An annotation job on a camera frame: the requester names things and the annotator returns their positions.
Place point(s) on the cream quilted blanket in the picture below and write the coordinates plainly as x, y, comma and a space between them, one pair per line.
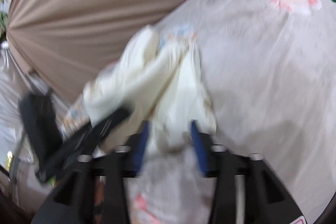
159, 78

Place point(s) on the grey floral bed cover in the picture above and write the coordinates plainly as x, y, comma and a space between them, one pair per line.
269, 67

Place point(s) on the beige fabric sheet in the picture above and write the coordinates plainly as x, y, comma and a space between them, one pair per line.
67, 42

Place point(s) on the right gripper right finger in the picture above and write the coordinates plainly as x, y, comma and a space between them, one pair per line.
246, 187

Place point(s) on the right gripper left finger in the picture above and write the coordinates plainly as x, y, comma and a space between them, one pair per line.
95, 186

